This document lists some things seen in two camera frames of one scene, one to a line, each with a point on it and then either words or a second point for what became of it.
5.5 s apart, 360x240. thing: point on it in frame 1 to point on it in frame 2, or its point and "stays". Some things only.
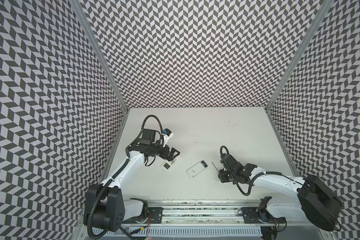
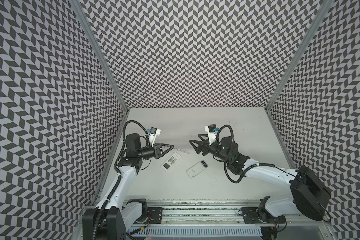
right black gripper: (225, 169) to (206, 147)
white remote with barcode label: (167, 164) stays
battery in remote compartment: (204, 163) stays
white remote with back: (196, 169) stays
